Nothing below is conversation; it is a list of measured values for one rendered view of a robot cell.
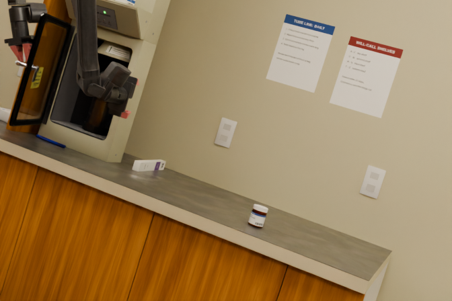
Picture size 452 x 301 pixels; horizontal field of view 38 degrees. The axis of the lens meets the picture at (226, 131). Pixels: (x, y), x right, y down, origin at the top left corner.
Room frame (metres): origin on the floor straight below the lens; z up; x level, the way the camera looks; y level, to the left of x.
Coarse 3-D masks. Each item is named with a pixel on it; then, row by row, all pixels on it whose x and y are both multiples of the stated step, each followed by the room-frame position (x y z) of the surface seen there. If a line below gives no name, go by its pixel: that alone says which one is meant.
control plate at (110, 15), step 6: (72, 0) 2.42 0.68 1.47; (96, 6) 2.38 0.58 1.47; (102, 12) 2.38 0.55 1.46; (108, 12) 2.37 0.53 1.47; (114, 12) 2.36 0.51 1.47; (102, 18) 2.40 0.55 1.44; (108, 18) 2.39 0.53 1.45; (114, 18) 2.37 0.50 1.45; (102, 24) 2.42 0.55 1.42; (108, 24) 2.41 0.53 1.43; (114, 24) 2.39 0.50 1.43
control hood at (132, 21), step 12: (96, 0) 2.36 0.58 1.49; (108, 0) 2.34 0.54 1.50; (72, 12) 2.46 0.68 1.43; (120, 12) 2.34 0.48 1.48; (132, 12) 2.32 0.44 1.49; (144, 12) 2.35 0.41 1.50; (120, 24) 2.38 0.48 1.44; (132, 24) 2.35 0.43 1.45; (144, 24) 2.38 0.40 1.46; (132, 36) 2.42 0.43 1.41; (144, 36) 2.40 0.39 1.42
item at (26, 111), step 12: (48, 24) 2.26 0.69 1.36; (36, 36) 2.19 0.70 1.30; (48, 36) 2.30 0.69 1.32; (60, 36) 2.41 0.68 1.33; (48, 48) 2.33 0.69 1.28; (60, 48) 2.45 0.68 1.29; (36, 60) 2.25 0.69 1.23; (48, 60) 2.37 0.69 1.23; (24, 72) 2.19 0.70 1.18; (48, 72) 2.40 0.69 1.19; (36, 84) 2.32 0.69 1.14; (48, 84) 2.44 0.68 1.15; (24, 96) 2.24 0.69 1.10; (36, 96) 2.35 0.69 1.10; (24, 108) 2.27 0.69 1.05; (36, 108) 2.39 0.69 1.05
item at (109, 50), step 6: (108, 42) 2.49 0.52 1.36; (102, 48) 2.49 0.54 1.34; (108, 48) 2.47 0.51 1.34; (114, 48) 2.47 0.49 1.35; (120, 48) 2.47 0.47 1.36; (126, 48) 2.49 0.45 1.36; (108, 54) 2.46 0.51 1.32; (114, 54) 2.46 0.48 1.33; (120, 54) 2.47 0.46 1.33; (126, 54) 2.48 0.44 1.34; (126, 60) 2.47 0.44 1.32
